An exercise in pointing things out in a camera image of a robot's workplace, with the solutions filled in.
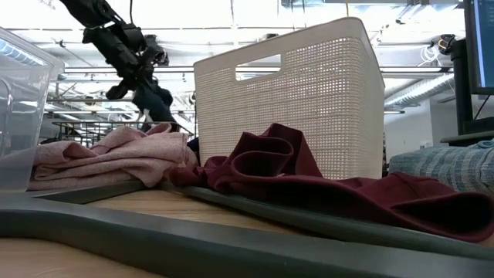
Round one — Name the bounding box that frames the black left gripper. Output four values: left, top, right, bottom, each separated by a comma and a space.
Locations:
82, 22, 155, 100

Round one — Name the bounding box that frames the pink button shirt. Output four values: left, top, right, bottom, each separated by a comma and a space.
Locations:
27, 122, 201, 192

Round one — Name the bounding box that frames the maroon cloth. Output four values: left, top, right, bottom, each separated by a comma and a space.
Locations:
168, 122, 494, 243

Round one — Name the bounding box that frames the blue striped shirt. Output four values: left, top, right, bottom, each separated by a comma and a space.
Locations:
388, 138, 494, 194

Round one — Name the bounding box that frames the clear plastic bin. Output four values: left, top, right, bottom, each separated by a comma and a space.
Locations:
0, 25, 66, 193

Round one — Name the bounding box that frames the grey clothes hanger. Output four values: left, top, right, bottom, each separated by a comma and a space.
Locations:
0, 180, 494, 278

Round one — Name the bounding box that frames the white perforated plastic basket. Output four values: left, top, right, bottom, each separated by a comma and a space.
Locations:
193, 16, 386, 182

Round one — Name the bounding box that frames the black monitor stand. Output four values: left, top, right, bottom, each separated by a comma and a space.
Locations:
450, 37, 494, 136

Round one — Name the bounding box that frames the dark grey desk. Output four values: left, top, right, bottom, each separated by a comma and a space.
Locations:
439, 130, 494, 147

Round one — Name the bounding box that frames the black computer monitor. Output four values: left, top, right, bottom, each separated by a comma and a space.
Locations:
462, 0, 494, 96

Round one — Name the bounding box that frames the black ceiling cord reel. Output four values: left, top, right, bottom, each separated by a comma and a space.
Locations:
437, 33, 458, 56
145, 33, 171, 67

